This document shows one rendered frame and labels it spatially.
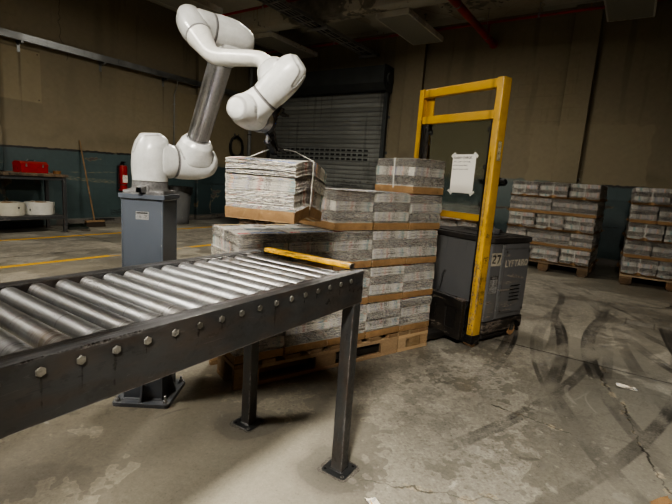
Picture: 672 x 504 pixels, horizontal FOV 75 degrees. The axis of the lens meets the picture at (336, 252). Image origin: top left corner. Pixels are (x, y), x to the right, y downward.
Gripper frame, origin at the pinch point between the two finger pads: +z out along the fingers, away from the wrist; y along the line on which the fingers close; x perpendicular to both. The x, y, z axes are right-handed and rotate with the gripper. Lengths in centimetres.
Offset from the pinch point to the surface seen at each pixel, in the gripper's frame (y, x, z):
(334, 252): 53, 10, 71
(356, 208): 27, 18, 80
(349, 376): 90, 42, -14
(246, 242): 50, -25, 29
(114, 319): 57, 3, -92
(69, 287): 57, -25, -76
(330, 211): 30, 4, 72
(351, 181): -39, -150, 810
